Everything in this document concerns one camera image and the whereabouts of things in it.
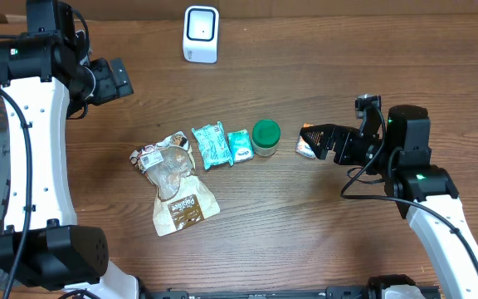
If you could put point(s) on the light green snack bag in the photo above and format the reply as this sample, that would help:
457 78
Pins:
213 146

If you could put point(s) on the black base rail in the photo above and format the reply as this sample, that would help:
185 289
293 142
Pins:
328 293

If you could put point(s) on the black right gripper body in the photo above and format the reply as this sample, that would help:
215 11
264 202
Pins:
355 152

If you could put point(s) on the brown pancake snack bag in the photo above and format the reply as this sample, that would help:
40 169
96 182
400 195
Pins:
182 199

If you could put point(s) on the green lid jar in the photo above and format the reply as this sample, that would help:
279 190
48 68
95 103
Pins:
265 137

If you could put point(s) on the white barcode scanner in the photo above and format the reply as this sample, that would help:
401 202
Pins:
200 34

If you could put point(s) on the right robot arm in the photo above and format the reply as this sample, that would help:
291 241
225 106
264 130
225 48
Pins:
396 147

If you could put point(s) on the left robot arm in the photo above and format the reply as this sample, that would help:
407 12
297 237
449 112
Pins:
46 76

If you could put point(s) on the orange snack packet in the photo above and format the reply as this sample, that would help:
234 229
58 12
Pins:
304 149

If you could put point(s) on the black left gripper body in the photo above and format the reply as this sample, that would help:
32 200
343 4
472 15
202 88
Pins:
107 87

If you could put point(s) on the teal tissue pack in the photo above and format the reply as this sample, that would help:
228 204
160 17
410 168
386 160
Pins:
240 146

